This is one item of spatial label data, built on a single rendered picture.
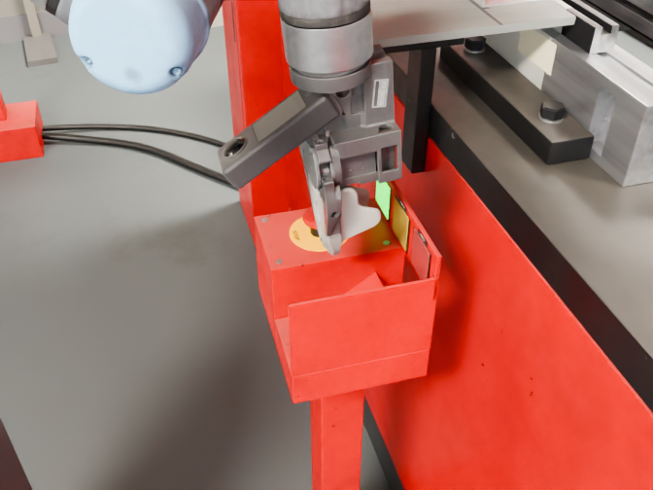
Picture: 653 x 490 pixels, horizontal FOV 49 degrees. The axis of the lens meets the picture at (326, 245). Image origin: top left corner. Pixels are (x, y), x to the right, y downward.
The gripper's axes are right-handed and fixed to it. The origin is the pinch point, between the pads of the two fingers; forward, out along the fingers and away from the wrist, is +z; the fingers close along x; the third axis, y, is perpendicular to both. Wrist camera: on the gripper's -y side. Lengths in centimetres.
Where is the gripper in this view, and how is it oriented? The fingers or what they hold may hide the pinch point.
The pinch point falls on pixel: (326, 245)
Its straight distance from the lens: 73.6
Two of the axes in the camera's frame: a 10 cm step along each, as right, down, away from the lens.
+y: 9.6, -2.3, 1.5
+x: -2.6, -6.0, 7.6
